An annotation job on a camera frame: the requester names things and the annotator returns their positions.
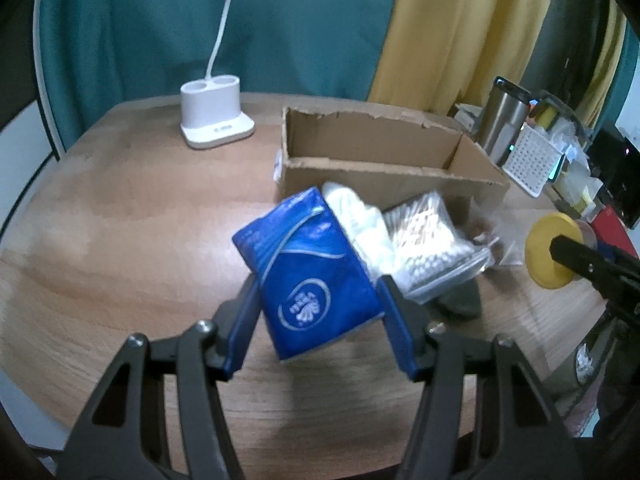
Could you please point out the yellow curtain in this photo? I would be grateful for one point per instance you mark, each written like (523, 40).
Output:
(440, 52)

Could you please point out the cotton swab bag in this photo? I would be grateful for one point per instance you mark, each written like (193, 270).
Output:
(433, 255)

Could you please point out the brown cardboard box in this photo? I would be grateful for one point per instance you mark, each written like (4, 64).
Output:
(386, 157)

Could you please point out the stainless steel tumbler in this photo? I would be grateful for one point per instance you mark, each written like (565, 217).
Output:
(502, 118)

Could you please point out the red box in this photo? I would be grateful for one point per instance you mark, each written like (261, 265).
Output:
(611, 231)

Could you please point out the teal curtain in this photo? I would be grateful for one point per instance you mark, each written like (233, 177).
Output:
(96, 54)

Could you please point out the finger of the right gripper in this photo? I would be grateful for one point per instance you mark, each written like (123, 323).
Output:
(613, 273)

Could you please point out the blue tissue pack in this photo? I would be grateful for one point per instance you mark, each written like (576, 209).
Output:
(313, 286)

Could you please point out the yellow green sponge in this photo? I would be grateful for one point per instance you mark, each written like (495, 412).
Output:
(544, 115)

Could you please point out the white desk lamp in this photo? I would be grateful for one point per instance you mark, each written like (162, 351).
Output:
(211, 114)

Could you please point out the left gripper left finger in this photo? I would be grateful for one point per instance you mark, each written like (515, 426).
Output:
(122, 434)

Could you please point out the white perforated plastic basket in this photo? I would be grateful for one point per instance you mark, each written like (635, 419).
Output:
(531, 161)

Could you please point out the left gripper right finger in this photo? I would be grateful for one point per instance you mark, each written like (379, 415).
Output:
(483, 412)

